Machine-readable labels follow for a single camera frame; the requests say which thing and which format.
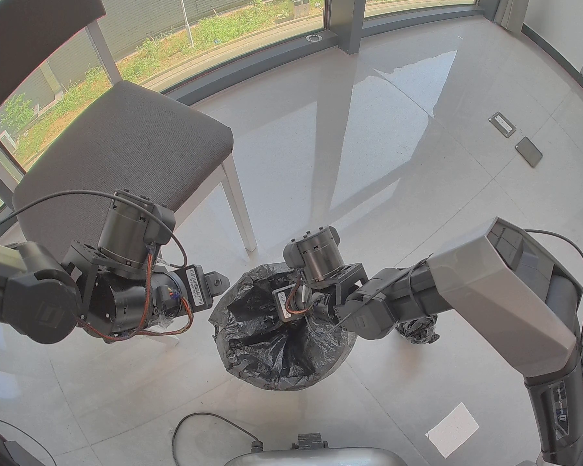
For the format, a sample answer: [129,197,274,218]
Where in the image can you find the grey chair with white legs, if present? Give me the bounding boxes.
[0,0,258,348]

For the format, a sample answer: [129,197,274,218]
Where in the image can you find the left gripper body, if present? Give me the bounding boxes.
[150,266,231,332]

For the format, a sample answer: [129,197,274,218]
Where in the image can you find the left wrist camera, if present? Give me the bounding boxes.
[185,264,216,314]

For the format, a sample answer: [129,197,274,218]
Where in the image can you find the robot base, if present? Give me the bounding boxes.
[223,432,410,466]

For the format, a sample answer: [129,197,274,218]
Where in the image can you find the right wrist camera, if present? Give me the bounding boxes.
[271,283,296,324]

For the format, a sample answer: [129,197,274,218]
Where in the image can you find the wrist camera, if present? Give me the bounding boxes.
[271,283,296,324]
[185,264,216,314]

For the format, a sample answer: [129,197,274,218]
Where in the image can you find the black plastic bag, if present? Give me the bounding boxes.
[208,262,358,392]

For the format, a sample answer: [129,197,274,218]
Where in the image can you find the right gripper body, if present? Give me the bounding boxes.
[293,283,339,322]

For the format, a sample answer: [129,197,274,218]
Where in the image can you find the black plastic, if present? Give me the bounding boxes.
[400,316,441,345]

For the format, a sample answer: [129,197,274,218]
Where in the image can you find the black cable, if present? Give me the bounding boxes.
[524,228,583,354]
[171,413,264,466]
[0,418,45,466]
[0,190,189,270]

